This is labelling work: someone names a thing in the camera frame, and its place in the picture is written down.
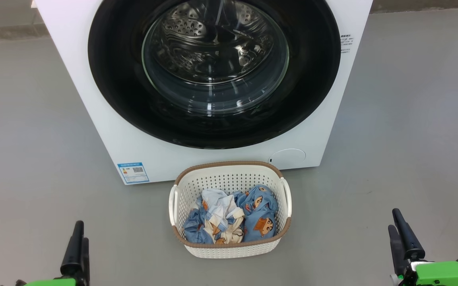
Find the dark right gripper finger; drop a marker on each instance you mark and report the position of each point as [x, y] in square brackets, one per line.
[410, 242]
[398, 254]

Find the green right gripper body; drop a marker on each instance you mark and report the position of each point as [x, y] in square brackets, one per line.
[443, 276]

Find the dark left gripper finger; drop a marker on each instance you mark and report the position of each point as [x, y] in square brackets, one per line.
[85, 262]
[72, 254]

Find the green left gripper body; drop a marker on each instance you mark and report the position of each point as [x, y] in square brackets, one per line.
[54, 283]

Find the blue cartoon print garment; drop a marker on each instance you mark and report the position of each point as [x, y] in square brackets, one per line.
[262, 216]

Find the white cream cartoon garment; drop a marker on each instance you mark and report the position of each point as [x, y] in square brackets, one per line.
[221, 210]

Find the black glass washer door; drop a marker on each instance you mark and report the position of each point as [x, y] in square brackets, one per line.
[113, 71]

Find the white front-load washing machine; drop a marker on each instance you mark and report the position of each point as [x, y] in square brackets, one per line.
[94, 131]

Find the stainless steel washing machine drum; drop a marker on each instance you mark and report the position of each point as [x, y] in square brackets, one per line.
[185, 31]

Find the blue energy label sticker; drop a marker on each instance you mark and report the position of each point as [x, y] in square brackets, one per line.
[133, 172]

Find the cream laundry basket brown rim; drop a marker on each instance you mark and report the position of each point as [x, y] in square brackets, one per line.
[229, 250]

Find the round white filter cover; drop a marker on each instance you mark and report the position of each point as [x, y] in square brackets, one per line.
[288, 156]

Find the black printed text label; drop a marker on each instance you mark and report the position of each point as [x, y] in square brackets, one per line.
[346, 43]

